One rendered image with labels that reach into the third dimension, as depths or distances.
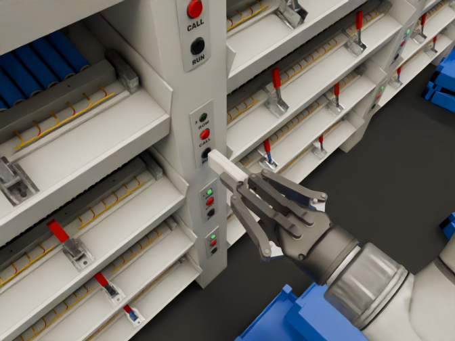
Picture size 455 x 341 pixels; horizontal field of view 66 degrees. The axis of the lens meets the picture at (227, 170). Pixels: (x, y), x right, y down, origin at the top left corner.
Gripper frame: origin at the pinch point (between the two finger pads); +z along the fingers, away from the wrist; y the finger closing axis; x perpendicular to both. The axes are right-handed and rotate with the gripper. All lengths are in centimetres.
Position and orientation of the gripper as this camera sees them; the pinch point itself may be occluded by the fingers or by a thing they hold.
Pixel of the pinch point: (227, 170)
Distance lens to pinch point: 51.9
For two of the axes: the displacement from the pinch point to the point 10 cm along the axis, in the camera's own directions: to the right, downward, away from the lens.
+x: 0.0, -5.8, -8.1
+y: 7.2, -5.7, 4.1
